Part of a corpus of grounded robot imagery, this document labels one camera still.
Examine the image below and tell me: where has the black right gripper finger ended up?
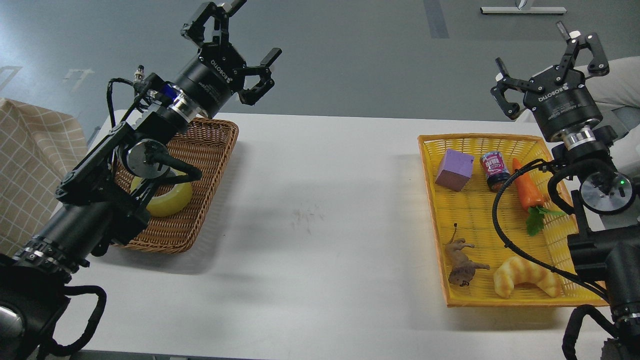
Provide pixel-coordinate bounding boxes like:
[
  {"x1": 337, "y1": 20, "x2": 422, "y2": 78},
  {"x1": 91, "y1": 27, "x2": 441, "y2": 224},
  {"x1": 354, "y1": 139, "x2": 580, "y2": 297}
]
[
  {"x1": 555, "y1": 21, "x2": 610, "y2": 84},
  {"x1": 490, "y1": 57, "x2": 538, "y2": 120}
]

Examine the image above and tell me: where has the toy croissant bread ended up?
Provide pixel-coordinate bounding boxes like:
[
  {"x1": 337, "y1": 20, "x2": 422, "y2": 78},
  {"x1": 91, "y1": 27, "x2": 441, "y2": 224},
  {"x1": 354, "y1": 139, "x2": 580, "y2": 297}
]
[{"x1": 493, "y1": 256, "x2": 562, "y2": 299}]

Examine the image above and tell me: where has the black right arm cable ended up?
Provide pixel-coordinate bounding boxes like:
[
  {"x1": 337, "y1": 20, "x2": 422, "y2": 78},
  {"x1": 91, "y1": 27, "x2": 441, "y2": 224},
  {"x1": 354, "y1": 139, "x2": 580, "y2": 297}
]
[{"x1": 491, "y1": 159, "x2": 611, "y2": 301}]

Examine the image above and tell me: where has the white metal stand base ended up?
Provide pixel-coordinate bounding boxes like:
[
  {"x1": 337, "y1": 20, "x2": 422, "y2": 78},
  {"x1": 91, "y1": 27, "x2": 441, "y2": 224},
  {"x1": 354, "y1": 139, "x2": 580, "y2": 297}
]
[{"x1": 480, "y1": 0, "x2": 568, "y2": 16}]

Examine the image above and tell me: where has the yellow plastic basket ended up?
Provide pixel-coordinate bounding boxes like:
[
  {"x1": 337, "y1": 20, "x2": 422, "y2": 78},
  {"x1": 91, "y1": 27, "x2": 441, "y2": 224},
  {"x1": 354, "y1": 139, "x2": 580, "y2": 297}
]
[{"x1": 418, "y1": 133, "x2": 606, "y2": 307}]

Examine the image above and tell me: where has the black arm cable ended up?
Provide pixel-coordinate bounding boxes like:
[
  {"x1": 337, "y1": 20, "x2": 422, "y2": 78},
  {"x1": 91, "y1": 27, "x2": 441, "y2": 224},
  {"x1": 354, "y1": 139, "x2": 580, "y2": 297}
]
[
  {"x1": 491, "y1": 159, "x2": 611, "y2": 301},
  {"x1": 45, "y1": 285, "x2": 108, "y2": 358}
]

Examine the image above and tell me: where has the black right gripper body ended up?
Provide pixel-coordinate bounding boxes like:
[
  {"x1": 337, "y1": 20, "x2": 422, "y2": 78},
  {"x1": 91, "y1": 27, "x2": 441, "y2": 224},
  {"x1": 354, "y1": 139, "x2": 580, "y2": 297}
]
[{"x1": 523, "y1": 66, "x2": 603, "y2": 142}]

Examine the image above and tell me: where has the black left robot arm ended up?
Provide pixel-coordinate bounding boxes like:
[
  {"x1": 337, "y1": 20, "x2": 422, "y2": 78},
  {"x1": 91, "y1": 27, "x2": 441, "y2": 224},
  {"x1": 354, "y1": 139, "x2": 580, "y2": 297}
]
[{"x1": 1, "y1": 0, "x2": 282, "y2": 360}]

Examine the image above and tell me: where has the orange toy carrot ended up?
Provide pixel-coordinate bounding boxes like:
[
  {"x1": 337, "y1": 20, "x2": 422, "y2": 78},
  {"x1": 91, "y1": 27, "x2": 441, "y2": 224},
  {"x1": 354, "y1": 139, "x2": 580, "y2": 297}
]
[{"x1": 514, "y1": 173, "x2": 566, "y2": 237}]

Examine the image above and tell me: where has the purple foam cube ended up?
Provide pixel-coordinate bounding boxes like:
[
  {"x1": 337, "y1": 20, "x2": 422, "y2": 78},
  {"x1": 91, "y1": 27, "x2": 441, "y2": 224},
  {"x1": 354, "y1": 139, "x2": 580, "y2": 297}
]
[{"x1": 435, "y1": 149, "x2": 475, "y2": 192}]

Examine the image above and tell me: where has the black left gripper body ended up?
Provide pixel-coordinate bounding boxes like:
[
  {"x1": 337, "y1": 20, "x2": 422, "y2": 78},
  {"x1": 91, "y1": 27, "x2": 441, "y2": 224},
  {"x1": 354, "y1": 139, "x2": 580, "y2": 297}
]
[{"x1": 174, "y1": 44, "x2": 246, "y2": 117}]

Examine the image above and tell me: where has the brown wicker basket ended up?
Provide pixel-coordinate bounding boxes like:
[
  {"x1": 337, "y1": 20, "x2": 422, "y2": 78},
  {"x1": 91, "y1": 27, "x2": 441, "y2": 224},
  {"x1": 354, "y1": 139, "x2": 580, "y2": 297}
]
[{"x1": 125, "y1": 117, "x2": 239, "y2": 254}]

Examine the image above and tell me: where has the person in beige clothes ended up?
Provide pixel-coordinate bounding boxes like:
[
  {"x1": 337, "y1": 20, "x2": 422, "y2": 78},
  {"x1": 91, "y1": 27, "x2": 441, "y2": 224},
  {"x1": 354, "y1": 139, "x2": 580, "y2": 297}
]
[{"x1": 517, "y1": 56, "x2": 640, "y2": 186}]

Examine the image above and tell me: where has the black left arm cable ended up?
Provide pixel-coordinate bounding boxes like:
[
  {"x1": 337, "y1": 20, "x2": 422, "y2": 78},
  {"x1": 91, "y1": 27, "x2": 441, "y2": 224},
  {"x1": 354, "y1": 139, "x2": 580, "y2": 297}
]
[{"x1": 45, "y1": 285, "x2": 108, "y2": 358}]

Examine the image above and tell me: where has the beige checkered cloth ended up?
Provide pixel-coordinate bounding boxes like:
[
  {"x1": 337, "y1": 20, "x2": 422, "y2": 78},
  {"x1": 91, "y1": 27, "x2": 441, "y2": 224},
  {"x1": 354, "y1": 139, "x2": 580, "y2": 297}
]
[{"x1": 0, "y1": 98, "x2": 87, "y2": 256}]

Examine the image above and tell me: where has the yellow tape roll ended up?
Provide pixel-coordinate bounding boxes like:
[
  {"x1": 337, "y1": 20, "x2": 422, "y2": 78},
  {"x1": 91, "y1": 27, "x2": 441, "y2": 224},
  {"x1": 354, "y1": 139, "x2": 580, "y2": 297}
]
[{"x1": 146, "y1": 182, "x2": 194, "y2": 218}]

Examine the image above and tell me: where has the brown toy lion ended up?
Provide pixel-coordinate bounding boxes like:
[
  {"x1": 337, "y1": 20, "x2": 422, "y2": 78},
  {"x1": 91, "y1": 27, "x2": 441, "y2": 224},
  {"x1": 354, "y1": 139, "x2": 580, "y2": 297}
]
[{"x1": 444, "y1": 223, "x2": 491, "y2": 287}]

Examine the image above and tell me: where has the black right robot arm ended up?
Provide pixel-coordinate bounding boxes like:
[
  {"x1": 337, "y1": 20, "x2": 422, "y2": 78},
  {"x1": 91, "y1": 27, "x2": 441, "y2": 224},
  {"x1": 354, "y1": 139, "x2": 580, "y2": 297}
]
[{"x1": 490, "y1": 22, "x2": 640, "y2": 360}]

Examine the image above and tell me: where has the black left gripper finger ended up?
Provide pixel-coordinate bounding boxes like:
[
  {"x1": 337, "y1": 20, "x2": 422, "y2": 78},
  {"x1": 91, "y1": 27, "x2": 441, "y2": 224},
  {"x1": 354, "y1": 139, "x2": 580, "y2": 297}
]
[
  {"x1": 181, "y1": 0, "x2": 248, "y2": 58},
  {"x1": 234, "y1": 48, "x2": 282, "y2": 106}
]

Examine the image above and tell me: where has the small purple drink can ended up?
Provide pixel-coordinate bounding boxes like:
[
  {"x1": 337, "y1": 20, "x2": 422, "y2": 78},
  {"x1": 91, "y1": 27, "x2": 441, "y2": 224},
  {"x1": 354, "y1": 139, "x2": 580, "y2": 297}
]
[{"x1": 480, "y1": 151, "x2": 512, "y2": 193}]

